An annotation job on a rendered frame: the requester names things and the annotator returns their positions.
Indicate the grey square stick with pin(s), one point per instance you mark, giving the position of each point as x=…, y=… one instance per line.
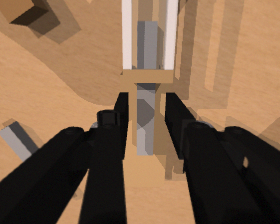
x=19, y=141
x=145, y=118

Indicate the brown wooden bar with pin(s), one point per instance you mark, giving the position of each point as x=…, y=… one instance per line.
x=22, y=12

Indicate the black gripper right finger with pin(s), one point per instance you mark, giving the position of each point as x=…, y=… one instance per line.
x=219, y=194

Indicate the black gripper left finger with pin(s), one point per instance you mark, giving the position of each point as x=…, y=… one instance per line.
x=40, y=188

